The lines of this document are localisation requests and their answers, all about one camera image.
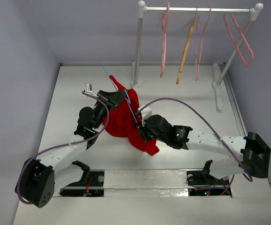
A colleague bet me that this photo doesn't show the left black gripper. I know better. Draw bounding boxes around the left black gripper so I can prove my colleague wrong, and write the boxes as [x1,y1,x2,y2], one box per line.
[92,90,127,129]

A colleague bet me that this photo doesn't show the blue wire hanger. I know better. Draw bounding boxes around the blue wire hanger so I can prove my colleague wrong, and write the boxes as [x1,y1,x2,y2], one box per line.
[102,65,138,124]

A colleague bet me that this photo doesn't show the red t shirt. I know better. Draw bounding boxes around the red t shirt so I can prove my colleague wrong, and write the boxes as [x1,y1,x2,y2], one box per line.
[102,75,160,157]

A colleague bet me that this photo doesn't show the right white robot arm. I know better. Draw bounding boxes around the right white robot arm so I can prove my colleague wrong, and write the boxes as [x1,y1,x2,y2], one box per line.
[138,114,271,184]

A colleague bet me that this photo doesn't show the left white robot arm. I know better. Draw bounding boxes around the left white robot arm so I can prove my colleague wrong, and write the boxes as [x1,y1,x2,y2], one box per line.
[15,90,127,208]

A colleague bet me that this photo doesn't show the thick pink plastic hanger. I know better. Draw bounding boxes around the thick pink plastic hanger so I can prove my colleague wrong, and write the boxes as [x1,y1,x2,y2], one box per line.
[160,2,170,78]

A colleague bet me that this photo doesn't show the wooden hanger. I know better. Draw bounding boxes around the wooden hanger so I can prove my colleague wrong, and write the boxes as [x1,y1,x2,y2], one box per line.
[176,19,195,84]

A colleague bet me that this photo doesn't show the pink plastic hanger right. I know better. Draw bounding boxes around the pink plastic hanger right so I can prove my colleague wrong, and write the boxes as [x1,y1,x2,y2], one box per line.
[223,14,254,67]

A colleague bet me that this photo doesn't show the white clothes rack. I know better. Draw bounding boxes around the white clothes rack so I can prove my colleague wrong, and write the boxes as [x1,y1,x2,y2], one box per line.
[131,0,264,112]

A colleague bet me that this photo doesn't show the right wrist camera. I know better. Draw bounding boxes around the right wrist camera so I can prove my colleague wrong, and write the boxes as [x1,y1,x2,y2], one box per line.
[136,105,152,124]

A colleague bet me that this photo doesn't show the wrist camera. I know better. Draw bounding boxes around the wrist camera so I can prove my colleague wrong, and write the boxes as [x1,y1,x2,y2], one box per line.
[136,105,152,124]
[82,82,95,95]

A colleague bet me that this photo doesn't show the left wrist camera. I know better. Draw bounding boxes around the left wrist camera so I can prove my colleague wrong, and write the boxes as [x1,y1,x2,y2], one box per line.
[82,82,95,95]

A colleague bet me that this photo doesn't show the thin pink wire hanger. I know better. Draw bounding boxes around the thin pink wire hanger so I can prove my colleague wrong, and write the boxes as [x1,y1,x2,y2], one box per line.
[195,7,212,81]

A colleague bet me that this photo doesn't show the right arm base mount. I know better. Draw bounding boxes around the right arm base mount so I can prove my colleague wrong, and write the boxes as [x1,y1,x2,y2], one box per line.
[186,160,232,196]

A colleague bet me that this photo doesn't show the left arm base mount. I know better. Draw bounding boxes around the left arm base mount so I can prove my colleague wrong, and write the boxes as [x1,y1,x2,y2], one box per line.
[59,160,105,197]

